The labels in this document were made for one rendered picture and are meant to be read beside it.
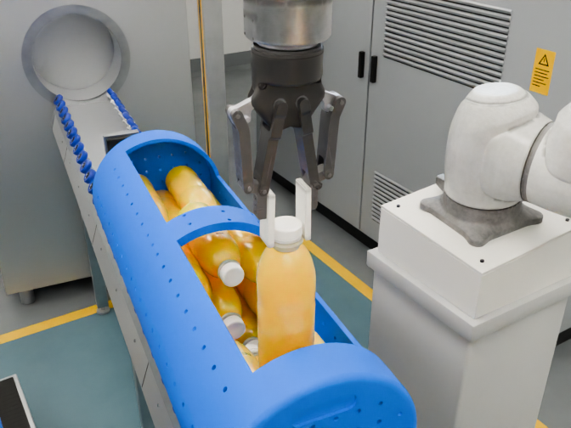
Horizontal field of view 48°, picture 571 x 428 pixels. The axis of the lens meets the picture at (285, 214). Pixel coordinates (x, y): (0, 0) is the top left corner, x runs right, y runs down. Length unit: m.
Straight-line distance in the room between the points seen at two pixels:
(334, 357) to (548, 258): 0.68
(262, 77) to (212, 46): 1.38
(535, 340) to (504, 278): 0.25
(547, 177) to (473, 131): 0.15
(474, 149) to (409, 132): 1.65
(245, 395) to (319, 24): 0.43
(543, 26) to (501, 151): 1.17
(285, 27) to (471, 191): 0.73
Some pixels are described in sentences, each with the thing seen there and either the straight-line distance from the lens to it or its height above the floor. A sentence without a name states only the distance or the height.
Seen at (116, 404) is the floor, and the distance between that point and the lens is 2.57.
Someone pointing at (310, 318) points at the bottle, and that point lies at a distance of 0.82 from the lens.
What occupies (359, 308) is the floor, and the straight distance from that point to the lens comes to 2.95.
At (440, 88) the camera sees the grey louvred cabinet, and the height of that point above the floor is 0.97.
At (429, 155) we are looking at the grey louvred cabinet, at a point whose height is 0.67.
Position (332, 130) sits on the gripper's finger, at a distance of 0.73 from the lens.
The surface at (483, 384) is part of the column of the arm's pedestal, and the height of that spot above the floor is 0.81.
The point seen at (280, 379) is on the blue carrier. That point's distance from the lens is 0.78.
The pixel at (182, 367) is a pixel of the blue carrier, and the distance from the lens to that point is 0.91.
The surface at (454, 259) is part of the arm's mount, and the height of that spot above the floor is 1.10.
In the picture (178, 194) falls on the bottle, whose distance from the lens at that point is 1.40.
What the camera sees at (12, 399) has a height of 0.15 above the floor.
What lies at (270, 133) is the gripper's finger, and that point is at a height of 1.50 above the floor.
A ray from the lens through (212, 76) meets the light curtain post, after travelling 2.07.
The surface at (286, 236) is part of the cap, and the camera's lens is 0.75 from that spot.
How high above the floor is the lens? 1.76
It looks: 28 degrees down
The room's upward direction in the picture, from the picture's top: straight up
